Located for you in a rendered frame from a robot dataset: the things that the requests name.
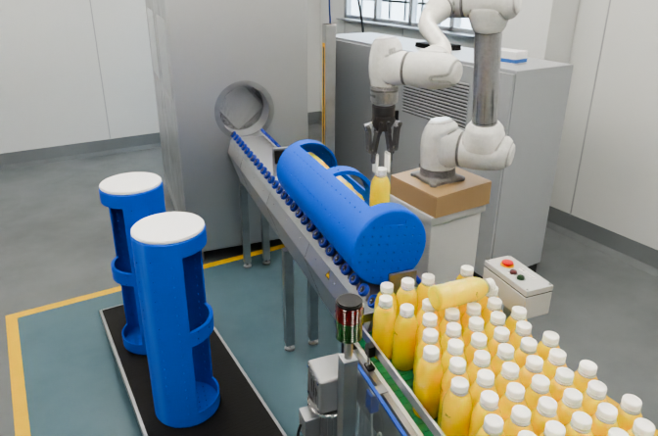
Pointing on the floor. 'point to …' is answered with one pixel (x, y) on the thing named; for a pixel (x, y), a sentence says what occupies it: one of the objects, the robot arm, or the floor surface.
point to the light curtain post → (328, 84)
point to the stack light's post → (347, 395)
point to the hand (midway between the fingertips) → (381, 163)
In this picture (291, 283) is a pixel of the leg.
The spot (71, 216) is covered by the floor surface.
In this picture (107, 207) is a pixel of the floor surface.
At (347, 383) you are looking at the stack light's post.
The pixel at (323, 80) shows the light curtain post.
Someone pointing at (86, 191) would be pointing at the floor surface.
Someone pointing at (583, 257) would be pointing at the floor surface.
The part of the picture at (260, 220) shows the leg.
